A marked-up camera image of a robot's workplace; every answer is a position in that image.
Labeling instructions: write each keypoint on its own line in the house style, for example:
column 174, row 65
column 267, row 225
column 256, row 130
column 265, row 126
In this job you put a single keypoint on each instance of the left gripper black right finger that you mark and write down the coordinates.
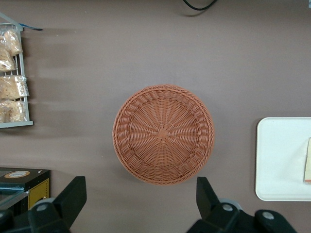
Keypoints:
column 213, row 216

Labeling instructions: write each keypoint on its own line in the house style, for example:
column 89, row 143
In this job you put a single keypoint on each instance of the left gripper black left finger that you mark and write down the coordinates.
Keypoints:
column 63, row 206

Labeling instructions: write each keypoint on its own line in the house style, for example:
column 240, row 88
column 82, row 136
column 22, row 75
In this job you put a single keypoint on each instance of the triangular sandwich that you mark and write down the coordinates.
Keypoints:
column 308, row 157

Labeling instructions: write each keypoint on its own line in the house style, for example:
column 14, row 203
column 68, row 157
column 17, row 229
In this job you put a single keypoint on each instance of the cream rectangular plastic tray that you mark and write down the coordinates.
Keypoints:
column 279, row 157

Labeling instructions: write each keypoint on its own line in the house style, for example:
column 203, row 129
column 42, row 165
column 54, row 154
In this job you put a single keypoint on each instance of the round brown wicker basket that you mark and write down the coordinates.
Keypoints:
column 162, row 133

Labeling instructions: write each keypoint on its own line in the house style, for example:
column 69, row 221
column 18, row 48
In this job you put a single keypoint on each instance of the black and yellow sealing machine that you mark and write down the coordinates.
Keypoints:
column 24, row 184

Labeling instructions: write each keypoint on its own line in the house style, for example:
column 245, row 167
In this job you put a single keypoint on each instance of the clear bag of pastry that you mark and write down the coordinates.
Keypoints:
column 13, row 111
column 12, row 87
column 6, row 59
column 13, row 42

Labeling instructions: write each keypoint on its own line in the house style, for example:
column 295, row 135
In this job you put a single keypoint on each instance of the blue tape strip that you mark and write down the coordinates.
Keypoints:
column 31, row 26

